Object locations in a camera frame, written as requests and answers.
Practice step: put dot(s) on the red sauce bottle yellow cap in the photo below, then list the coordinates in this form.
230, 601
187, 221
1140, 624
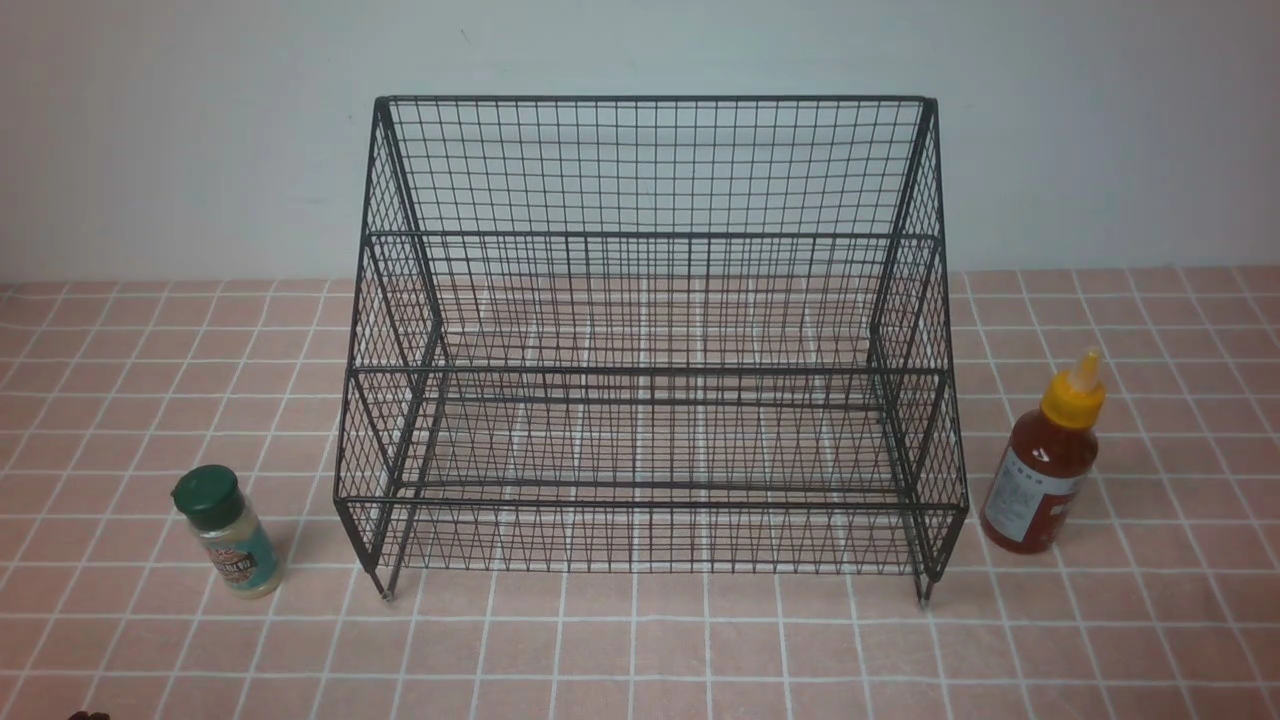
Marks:
1048, 455

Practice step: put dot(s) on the green-capped seasoning bottle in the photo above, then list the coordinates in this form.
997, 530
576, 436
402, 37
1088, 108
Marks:
211, 499

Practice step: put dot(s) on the black wire mesh rack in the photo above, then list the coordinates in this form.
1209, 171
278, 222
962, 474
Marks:
649, 334

